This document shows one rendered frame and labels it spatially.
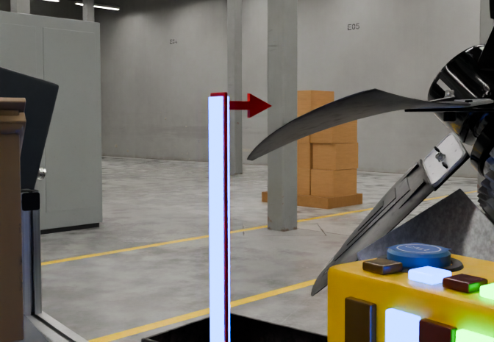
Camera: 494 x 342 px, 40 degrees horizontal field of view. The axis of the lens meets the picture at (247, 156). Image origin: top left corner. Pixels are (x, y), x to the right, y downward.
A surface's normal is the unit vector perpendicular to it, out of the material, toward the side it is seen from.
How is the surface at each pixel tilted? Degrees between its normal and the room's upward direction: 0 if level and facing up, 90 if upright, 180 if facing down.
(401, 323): 90
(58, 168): 90
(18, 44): 90
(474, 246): 55
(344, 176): 90
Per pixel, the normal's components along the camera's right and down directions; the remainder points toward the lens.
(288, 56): 0.71, 0.04
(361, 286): -0.81, 0.04
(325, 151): -0.67, 0.04
